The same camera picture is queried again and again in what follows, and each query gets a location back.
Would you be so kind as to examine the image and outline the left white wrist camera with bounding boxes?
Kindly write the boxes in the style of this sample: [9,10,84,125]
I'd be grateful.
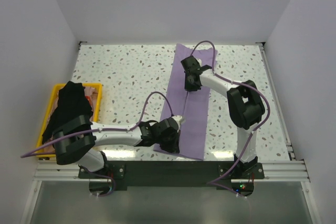
[172,115,185,126]

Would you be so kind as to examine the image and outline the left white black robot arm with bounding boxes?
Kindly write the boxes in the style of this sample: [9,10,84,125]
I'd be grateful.
[52,115,185,178]

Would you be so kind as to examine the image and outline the purple t shirt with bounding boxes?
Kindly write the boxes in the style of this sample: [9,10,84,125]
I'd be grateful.
[166,44,213,160]

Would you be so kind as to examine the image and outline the black t shirt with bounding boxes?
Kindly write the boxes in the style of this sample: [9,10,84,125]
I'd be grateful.
[42,81,93,144]

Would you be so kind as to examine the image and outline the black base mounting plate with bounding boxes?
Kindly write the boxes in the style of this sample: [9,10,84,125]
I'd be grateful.
[78,161,265,196]

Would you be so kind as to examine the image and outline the yellow plastic tray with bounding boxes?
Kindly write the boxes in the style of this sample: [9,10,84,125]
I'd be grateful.
[36,83,103,159]

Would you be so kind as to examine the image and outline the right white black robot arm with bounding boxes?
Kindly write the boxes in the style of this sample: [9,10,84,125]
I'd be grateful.
[181,56,266,178]

